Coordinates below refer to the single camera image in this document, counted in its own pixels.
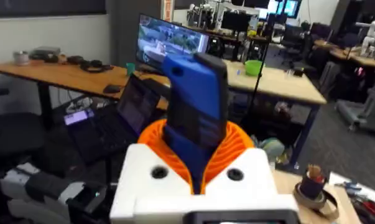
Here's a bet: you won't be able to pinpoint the heap of hand tools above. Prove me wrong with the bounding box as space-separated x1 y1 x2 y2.
335 180 375 224

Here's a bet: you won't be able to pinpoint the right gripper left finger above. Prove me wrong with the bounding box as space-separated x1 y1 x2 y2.
109 119 195 220

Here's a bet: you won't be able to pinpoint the computer monitor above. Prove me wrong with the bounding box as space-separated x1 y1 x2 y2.
135 13 210 74

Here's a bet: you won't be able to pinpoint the black headphones with cable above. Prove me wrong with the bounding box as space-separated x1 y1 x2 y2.
66 55 114 74

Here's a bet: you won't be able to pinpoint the black laptop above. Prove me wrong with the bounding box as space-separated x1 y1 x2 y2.
63 73 162 166

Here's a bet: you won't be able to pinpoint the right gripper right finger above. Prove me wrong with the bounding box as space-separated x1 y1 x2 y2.
201 120 299 205

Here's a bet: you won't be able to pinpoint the black office chair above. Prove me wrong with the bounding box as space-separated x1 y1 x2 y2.
0 88 45 164

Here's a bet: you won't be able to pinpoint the black computer mouse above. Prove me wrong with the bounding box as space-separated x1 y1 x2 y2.
102 84 123 95

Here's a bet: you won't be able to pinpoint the pale wooden desk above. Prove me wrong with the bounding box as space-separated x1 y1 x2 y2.
223 59 328 106

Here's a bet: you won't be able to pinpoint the purple lit tablet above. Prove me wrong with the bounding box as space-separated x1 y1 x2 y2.
63 109 95 126

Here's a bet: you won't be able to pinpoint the green bowl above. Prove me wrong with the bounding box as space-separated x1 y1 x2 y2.
244 59 264 77

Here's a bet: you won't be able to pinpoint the blue electric screwdriver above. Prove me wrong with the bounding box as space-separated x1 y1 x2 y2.
161 52 229 195

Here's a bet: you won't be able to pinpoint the black stand pole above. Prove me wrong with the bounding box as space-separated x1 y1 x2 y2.
244 14 275 126

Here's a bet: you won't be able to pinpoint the stack of tape rolls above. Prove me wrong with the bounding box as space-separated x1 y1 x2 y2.
293 164 340 220

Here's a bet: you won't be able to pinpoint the grey cup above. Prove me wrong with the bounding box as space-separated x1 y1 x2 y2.
12 50 30 67

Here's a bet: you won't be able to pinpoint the brown wooden desk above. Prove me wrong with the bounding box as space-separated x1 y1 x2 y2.
0 58 172 111

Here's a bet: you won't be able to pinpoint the grey flat box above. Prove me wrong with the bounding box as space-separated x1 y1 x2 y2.
29 46 62 60

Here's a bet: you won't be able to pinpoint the white robot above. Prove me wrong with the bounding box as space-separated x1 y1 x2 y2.
355 19 375 60

